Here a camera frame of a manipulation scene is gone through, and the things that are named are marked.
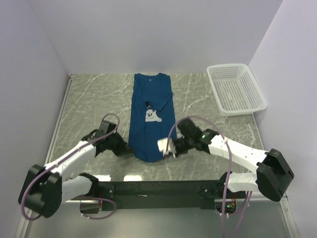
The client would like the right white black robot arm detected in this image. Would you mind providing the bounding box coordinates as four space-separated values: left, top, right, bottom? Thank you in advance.
170 118 295 202

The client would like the aluminium frame rail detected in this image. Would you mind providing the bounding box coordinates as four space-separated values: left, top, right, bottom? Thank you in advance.
281 192 288 201

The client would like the blue cartoon print t-shirt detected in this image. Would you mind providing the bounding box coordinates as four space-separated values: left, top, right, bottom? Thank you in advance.
128 73 175 163

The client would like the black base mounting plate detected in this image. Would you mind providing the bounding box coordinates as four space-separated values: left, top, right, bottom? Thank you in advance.
81 180 247 213

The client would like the white plastic perforated basket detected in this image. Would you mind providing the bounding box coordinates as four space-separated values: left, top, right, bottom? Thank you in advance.
207 63 267 117

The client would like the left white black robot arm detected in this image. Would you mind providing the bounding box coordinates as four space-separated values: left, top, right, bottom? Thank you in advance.
18 119 127 221

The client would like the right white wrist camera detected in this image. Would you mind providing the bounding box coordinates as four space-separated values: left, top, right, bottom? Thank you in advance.
157 138 176 158

